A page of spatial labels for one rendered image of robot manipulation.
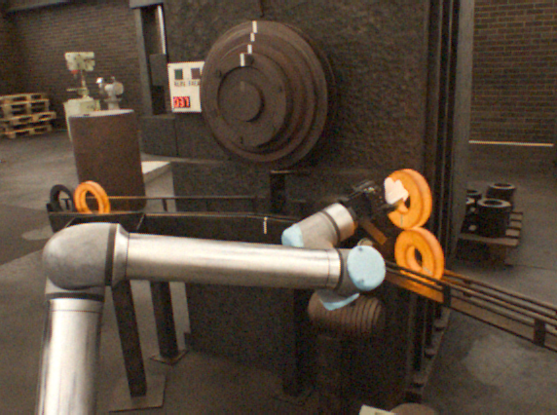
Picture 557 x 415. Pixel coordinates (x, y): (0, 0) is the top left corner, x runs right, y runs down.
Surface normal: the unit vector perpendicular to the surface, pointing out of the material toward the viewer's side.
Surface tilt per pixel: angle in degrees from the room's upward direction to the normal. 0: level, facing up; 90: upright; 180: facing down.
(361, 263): 58
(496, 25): 90
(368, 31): 90
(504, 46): 90
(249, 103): 90
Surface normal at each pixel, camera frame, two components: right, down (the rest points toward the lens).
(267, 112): -0.47, 0.29
